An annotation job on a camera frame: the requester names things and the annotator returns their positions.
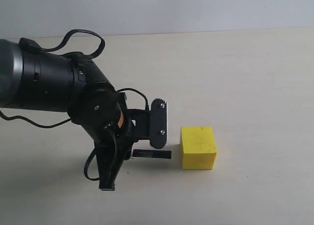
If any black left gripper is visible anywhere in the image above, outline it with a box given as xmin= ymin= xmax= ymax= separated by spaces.
xmin=66 ymin=53 xmax=147 ymax=191

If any yellow foam cube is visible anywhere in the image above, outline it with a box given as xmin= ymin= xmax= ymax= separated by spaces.
xmin=180 ymin=126 xmax=217 ymax=170

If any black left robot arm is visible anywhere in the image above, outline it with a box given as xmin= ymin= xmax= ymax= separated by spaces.
xmin=0 ymin=38 xmax=134 ymax=191

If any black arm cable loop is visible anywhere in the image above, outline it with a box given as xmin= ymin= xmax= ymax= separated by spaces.
xmin=19 ymin=29 xmax=106 ymax=60

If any black camera cable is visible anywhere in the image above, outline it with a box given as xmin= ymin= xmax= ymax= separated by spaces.
xmin=83 ymin=87 xmax=149 ymax=181

